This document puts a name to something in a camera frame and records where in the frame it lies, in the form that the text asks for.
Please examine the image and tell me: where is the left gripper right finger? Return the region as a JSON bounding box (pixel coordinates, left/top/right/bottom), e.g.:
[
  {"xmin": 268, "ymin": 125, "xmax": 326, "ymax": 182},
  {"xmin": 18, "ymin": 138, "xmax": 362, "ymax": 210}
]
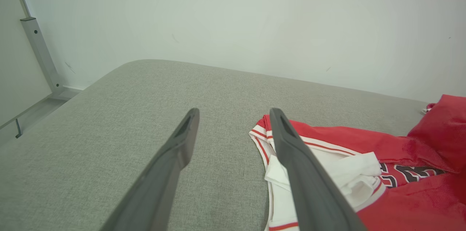
[{"xmin": 270, "ymin": 107, "xmax": 368, "ymax": 231}]

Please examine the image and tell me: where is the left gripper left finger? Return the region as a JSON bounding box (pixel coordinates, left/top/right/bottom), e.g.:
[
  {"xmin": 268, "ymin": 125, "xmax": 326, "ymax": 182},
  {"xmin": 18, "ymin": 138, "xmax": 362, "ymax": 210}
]
[{"xmin": 100, "ymin": 108, "xmax": 200, "ymax": 231}]

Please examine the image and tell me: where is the red Bulls jersey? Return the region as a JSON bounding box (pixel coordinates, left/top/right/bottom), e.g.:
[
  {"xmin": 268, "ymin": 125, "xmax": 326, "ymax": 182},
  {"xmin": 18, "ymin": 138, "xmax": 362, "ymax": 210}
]
[{"xmin": 249, "ymin": 115, "xmax": 466, "ymax": 231}]

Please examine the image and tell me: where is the grey metal frame post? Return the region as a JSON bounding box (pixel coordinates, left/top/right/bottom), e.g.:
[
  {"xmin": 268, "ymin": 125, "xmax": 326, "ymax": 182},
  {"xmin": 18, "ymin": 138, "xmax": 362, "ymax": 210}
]
[{"xmin": 20, "ymin": 16, "xmax": 81, "ymax": 101}]

